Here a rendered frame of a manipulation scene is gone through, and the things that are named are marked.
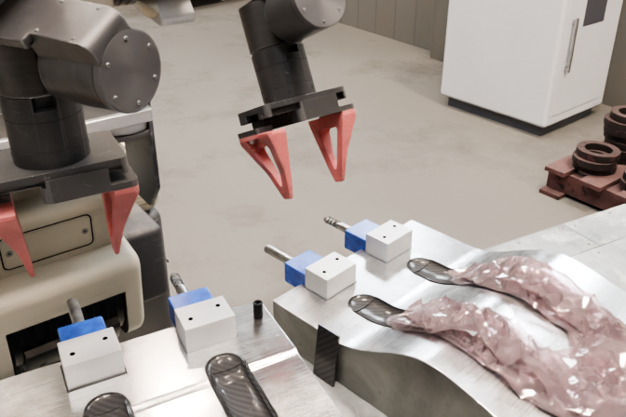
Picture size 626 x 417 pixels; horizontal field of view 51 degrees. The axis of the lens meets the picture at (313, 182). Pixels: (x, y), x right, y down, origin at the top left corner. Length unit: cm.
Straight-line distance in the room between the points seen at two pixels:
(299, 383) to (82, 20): 36
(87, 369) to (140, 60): 29
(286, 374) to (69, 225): 44
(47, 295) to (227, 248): 156
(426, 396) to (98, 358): 30
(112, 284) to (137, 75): 56
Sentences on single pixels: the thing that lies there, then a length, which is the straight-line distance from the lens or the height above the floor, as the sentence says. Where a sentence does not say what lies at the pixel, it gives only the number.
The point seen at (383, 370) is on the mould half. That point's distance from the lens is 68.
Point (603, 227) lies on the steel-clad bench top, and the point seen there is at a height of 80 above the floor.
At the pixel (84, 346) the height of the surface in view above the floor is 92.
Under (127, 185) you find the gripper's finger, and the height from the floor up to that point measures 108.
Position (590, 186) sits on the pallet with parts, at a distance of 285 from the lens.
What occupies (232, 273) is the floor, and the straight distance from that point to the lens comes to 233.
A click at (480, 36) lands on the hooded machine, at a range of 364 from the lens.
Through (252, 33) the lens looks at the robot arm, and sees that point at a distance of 69.
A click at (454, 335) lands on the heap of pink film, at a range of 66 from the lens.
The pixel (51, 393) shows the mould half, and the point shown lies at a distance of 65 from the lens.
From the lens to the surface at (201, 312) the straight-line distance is 66.
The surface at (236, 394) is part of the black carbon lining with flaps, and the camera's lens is 62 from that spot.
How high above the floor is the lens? 132
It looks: 27 degrees down
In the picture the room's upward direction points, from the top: straight up
